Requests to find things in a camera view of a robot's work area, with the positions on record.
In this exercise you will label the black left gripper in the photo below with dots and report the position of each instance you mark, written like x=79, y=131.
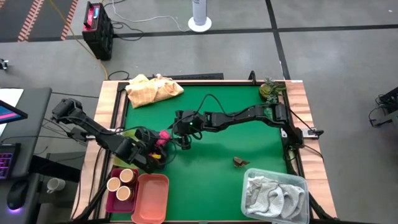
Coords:
x=146, y=149

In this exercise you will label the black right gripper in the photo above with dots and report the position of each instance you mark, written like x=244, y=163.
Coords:
x=194, y=121

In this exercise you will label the red spice tin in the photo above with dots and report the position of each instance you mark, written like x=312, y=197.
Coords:
x=163, y=138

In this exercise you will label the tan-lidded spice jar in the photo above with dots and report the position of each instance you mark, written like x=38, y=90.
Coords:
x=127, y=175
x=113, y=184
x=123, y=193

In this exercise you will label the brown spice pouch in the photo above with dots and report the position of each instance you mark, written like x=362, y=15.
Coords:
x=239, y=161

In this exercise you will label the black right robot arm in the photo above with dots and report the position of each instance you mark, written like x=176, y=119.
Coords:
x=236, y=118

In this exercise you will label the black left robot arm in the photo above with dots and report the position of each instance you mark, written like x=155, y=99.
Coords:
x=93, y=130

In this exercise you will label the green plastic tray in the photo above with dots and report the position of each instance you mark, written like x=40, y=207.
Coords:
x=122, y=162

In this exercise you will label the yellow checked cloth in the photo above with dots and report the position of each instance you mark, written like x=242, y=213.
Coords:
x=149, y=91

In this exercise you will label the orange plastic tray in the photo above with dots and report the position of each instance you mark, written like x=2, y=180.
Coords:
x=150, y=199

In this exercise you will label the green table mat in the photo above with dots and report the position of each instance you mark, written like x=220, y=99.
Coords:
x=211, y=174

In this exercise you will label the magenta plastic tray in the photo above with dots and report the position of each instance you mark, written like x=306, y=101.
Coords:
x=119, y=207

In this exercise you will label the white mug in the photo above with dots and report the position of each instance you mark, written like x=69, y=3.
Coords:
x=55, y=185

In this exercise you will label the potted succulent plant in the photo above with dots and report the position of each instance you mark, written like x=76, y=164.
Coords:
x=265, y=90

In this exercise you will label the black crate red top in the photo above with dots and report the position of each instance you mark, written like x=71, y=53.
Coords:
x=99, y=37

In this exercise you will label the grey desk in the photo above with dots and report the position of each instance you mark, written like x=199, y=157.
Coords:
x=31, y=133

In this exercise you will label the white tower fan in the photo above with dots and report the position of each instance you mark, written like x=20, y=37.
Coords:
x=199, y=12

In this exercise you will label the grey cloth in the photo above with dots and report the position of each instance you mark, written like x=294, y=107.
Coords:
x=270, y=199

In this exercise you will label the black computer mouse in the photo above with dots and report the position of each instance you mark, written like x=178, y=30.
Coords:
x=17, y=194

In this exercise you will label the backlit black keyboard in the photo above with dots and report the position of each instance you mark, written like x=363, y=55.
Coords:
x=7, y=161

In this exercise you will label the computer monitor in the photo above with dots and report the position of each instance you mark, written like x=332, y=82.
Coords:
x=11, y=113

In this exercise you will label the clear plastic bin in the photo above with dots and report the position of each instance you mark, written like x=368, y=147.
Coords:
x=301, y=183

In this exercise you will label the white paper sheet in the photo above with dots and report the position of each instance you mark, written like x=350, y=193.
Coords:
x=11, y=95

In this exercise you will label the small grey device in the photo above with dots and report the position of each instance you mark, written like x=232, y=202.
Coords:
x=3, y=64

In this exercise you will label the black equipment cart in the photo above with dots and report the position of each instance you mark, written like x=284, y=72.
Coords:
x=388, y=99

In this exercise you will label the black table frame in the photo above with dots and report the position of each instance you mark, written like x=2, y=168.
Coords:
x=120, y=99

